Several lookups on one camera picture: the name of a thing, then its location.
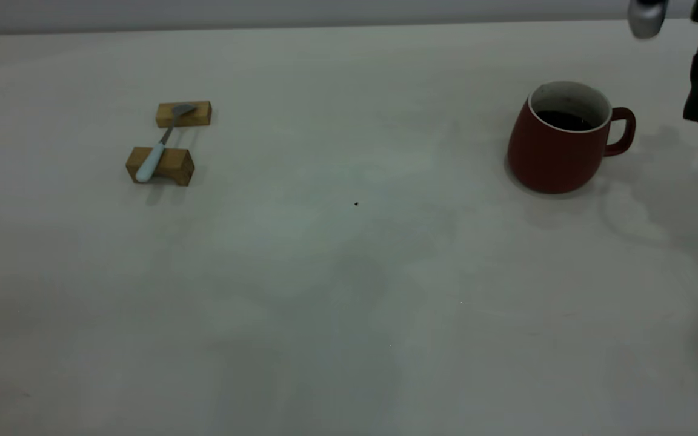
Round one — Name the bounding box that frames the red ceramic mug with coffee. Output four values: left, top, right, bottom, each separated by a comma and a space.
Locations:
507, 81, 636, 195

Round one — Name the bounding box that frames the spoon with light blue handle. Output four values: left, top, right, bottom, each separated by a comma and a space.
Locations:
136, 104, 198, 183

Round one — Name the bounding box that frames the small flat wooden block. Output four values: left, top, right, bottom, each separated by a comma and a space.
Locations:
156, 101, 213, 128

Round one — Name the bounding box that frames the wooden block with arched underside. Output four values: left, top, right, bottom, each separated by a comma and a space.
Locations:
126, 147, 195, 187

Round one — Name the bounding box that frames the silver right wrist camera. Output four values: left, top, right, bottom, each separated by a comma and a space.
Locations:
628, 0, 670, 40

